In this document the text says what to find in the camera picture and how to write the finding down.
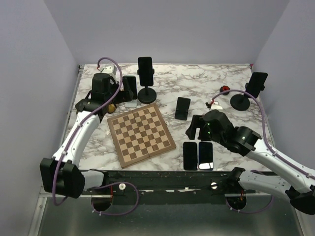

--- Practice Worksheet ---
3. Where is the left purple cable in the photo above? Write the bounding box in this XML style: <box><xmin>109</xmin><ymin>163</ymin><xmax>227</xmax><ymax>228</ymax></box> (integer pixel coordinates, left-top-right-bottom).
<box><xmin>52</xmin><ymin>57</ymin><xmax>140</xmax><ymax>217</ymax></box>

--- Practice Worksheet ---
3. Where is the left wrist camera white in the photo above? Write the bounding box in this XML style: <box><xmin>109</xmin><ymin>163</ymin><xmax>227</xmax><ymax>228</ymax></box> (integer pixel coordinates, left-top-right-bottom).
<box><xmin>97</xmin><ymin>65</ymin><xmax>117</xmax><ymax>80</ymax></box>

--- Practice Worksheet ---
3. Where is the black right round-base stand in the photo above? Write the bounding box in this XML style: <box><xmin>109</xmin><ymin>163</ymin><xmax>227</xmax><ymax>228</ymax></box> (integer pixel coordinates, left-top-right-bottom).
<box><xmin>230</xmin><ymin>72</ymin><xmax>268</xmax><ymax>111</ymax></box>

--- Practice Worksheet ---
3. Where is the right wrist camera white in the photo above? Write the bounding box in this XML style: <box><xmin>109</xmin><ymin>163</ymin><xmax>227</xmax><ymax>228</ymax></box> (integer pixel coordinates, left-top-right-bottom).
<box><xmin>205</xmin><ymin>101</ymin><xmax>223</xmax><ymax>110</ymax></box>

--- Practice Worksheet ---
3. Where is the black tall round-base stand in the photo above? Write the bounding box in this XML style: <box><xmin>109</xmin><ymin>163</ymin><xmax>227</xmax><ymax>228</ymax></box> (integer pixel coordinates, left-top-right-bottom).
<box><xmin>136</xmin><ymin>68</ymin><xmax>157</xmax><ymax>104</ymax></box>

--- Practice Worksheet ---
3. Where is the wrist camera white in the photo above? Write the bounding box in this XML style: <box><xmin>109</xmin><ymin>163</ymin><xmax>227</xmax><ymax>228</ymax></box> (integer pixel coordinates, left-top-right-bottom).
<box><xmin>97</xmin><ymin>65</ymin><xmax>117</xmax><ymax>80</ymax></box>
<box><xmin>205</xmin><ymin>101</ymin><xmax>223</xmax><ymax>110</ymax></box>

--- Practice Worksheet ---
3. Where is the black red knob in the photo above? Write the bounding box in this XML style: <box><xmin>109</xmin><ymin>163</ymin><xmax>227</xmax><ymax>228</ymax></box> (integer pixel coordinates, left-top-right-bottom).
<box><xmin>220</xmin><ymin>86</ymin><xmax>230</xmax><ymax>95</ymax></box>

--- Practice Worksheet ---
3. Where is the white phone stand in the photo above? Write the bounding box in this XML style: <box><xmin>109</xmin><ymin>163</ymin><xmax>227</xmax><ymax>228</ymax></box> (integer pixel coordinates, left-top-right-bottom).
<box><xmin>125</xmin><ymin>99</ymin><xmax>137</xmax><ymax>108</ymax></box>

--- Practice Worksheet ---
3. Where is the black folding phone stand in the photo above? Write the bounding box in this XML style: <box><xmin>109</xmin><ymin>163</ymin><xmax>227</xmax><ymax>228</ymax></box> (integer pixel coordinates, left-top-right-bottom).
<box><xmin>175</xmin><ymin>97</ymin><xmax>191</xmax><ymax>120</ymax></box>

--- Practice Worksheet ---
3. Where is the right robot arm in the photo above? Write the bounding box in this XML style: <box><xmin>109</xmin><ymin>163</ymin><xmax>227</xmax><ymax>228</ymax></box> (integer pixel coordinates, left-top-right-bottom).
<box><xmin>186</xmin><ymin>110</ymin><xmax>315</xmax><ymax>215</ymax></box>

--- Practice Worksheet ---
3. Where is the wooden chessboard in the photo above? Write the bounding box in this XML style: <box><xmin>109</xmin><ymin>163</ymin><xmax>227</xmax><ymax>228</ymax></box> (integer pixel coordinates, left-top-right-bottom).
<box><xmin>107</xmin><ymin>103</ymin><xmax>176</xmax><ymax>169</ymax></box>

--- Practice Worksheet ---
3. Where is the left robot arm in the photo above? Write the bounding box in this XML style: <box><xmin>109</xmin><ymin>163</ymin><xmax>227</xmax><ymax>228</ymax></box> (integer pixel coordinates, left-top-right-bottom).
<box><xmin>40</xmin><ymin>73</ymin><xmax>133</xmax><ymax>199</ymax></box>

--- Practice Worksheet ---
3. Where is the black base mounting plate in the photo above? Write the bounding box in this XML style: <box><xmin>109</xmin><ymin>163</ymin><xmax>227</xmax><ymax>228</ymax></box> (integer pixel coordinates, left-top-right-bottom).
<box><xmin>91</xmin><ymin>171</ymin><xmax>246</xmax><ymax>205</ymax></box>

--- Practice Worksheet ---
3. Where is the phone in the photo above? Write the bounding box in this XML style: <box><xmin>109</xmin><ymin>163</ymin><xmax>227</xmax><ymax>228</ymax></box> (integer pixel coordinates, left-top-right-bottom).
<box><xmin>123</xmin><ymin>76</ymin><xmax>137</xmax><ymax>101</ymax></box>
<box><xmin>198</xmin><ymin>142</ymin><xmax>214</xmax><ymax>171</ymax></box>
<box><xmin>137</xmin><ymin>57</ymin><xmax>154</xmax><ymax>87</ymax></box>
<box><xmin>183</xmin><ymin>142</ymin><xmax>198</xmax><ymax>171</ymax></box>

